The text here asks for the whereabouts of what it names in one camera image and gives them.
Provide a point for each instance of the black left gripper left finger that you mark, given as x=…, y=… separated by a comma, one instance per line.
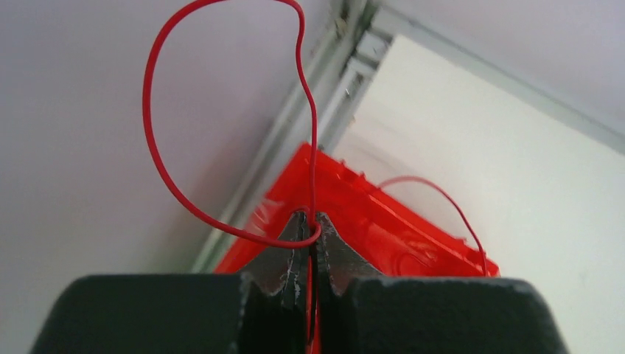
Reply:
x=258, y=309

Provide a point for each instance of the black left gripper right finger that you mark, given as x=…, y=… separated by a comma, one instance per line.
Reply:
x=361, y=310

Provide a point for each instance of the red plastic bin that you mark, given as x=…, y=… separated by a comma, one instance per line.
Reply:
x=388, y=234

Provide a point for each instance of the aluminium frame rail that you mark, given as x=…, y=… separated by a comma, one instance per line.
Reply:
x=515, y=107

